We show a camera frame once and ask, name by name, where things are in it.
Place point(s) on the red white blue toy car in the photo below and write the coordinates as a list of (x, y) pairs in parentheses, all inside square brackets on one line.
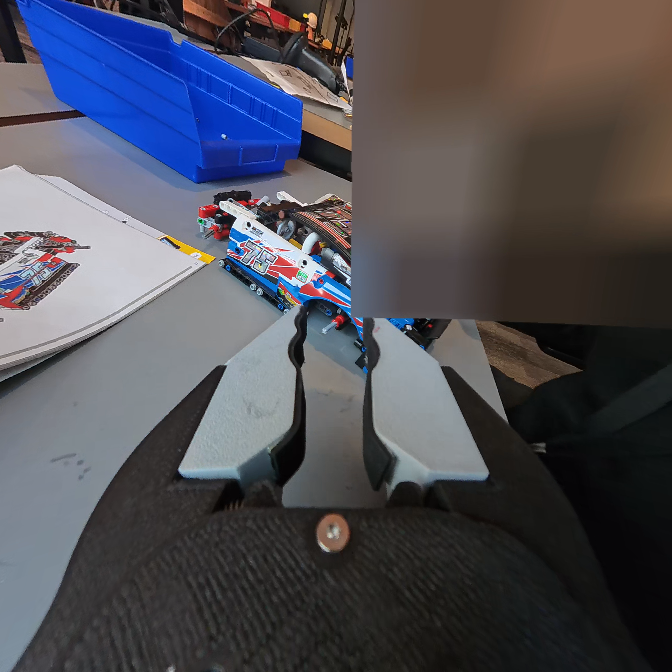
[(262, 262)]

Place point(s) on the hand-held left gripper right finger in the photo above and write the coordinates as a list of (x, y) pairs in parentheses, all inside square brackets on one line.
[(420, 420)]

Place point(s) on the instruction booklet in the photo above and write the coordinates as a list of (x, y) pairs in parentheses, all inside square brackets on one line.
[(105, 273)]

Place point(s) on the printed paper sheet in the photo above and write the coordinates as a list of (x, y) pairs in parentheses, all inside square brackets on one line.
[(294, 78)]

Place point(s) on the blue plastic bin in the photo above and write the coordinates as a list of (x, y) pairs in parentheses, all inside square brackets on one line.
[(131, 78)]

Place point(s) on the black barcode scanner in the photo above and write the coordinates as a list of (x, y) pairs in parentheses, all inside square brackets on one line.
[(309, 57)]

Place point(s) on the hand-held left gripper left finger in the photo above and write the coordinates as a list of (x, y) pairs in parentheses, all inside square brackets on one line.
[(246, 414)]

